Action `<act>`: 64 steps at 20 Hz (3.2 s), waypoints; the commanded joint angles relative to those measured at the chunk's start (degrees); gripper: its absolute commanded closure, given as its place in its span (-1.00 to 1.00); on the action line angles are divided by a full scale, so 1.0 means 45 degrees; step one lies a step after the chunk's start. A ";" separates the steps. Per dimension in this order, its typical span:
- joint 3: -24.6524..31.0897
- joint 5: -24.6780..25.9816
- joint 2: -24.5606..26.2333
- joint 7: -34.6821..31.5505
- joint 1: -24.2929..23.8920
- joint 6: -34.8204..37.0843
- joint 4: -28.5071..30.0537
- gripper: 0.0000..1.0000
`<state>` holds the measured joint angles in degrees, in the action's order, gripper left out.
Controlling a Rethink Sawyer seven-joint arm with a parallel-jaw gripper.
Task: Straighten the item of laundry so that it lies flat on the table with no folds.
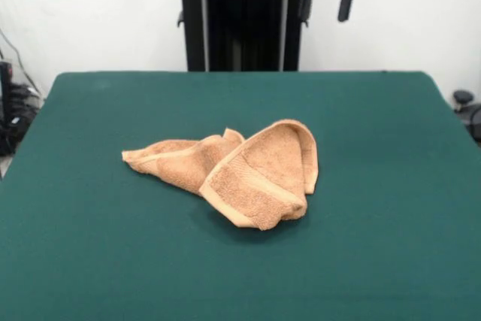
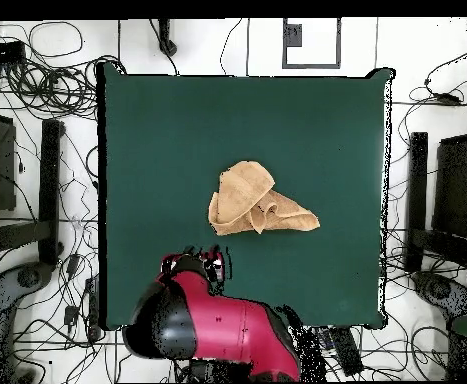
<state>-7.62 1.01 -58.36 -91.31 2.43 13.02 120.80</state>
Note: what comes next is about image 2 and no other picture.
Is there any tan terry towel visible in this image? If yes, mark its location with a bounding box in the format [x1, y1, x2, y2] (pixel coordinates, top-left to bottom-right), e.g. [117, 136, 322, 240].
[207, 160, 321, 237]

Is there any dark green table cloth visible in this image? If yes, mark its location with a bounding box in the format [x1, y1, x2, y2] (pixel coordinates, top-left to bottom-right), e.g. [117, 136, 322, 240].
[96, 62, 396, 331]

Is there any black power strip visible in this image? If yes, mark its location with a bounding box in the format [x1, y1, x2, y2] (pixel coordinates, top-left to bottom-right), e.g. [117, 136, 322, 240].
[84, 275, 103, 343]
[327, 325, 365, 378]

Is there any black power adapter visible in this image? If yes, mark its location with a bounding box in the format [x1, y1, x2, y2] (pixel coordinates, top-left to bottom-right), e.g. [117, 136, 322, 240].
[432, 92, 463, 107]
[66, 253, 82, 279]
[63, 305, 80, 327]

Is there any dark grey square plate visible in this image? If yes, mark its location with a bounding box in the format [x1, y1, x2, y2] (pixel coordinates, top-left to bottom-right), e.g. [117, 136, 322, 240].
[284, 23, 303, 48]

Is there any black box device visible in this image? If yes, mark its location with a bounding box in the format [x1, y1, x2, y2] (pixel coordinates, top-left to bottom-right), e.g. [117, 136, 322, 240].
[0, 39, 28, 67]

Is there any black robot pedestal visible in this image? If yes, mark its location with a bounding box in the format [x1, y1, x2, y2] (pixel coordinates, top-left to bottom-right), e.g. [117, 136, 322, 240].
[174, 357, 258, 383]

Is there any black metal stand frame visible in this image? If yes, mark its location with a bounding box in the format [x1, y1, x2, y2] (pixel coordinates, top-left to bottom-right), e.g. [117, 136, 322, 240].
[0, 118, 65, 267]
[403, 131, 467, 273]

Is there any grey pedestal leg with caster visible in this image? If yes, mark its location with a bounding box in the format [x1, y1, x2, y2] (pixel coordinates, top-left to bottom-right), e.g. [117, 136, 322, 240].
[0, 261, 56, 383]
[412, 270, 467, 321]

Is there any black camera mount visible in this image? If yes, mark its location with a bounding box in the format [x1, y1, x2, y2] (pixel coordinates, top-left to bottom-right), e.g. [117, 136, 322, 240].
[157, 17, 178, 57]

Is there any grey square frame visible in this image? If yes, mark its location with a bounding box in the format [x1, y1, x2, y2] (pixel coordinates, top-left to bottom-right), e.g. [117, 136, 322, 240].
[281, 17, 343, 70]

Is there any black cable tangle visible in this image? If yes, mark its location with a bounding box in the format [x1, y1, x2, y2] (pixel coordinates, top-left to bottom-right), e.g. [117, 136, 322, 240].
[0, 53, 128, 121]

